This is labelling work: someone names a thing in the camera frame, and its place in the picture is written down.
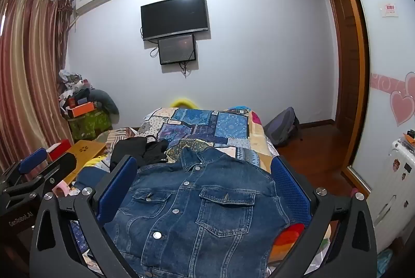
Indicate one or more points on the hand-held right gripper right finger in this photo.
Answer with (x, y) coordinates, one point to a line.
(290, 187)

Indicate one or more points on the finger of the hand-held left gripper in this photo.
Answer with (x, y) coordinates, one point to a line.
(32, 161)
(61, 166)

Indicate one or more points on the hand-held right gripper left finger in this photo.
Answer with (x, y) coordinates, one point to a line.
(118, 187)

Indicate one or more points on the red box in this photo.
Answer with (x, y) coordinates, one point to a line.
(61, 148)

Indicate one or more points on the pink cloth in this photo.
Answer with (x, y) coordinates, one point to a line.
(61, 190)

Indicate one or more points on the cardboard box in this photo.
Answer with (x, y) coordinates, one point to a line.
(86, 151)

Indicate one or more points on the yellow cloth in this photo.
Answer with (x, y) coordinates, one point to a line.
(94, 161)

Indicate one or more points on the black garment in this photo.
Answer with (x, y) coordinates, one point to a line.
(136, 150)

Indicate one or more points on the green patterned box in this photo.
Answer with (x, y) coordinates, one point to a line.
(90, 124)

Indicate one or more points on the grey backpack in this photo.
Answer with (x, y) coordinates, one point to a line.
(282, 129)

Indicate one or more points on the orange box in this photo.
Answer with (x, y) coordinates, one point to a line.
(82, 109)

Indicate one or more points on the grey plush pillow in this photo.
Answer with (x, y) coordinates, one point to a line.
(103, 96)

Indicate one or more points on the pile of clutter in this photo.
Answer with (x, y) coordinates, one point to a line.
(69, 83)

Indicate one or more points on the patchwork quilt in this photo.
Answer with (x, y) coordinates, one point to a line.
(227, 129)

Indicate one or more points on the striped brown curtain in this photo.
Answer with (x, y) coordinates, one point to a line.
(29, 70)

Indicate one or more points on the white suitcase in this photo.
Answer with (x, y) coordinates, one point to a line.
(389, 187)

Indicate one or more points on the teal cloth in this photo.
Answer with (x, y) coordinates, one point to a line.
(385, 261)

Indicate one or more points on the wooden door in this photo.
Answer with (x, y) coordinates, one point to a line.
(347, 70)

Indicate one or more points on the small black monitor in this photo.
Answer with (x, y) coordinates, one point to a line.
(176, 49)

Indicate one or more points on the white wardrobe door pink hearts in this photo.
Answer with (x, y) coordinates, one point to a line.
(382, 54)

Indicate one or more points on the red and white sticker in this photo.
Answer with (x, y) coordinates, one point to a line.
(390, 10)

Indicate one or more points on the wall-mounted black television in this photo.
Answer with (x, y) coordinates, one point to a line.
(173, 17)

